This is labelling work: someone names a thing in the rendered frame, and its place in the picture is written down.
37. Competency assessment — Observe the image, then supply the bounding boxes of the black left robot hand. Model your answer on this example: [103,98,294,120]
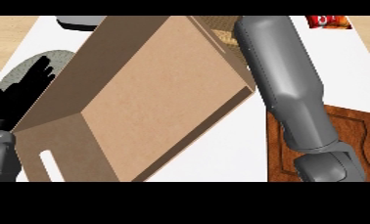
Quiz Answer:
[0,55,57,132]

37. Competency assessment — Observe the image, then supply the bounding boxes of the woven wicker basket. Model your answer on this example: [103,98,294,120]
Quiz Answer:
[192,15,248,69]

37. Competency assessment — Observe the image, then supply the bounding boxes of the brown wooden cutting board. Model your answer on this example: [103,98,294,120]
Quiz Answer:
[266,104,370,183]

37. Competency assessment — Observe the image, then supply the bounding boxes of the round grey-green placemat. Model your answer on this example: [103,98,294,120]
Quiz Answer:
[0,49,78,93]

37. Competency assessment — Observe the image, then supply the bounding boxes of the grey round pot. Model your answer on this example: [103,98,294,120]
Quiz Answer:
[54,15,108,33]

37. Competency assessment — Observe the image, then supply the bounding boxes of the large brown wooden crate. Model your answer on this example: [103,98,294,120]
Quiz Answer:
[10,15,257,183]

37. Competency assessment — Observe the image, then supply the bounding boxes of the red snack packet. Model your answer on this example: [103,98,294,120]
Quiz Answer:
[305,15,353,30]

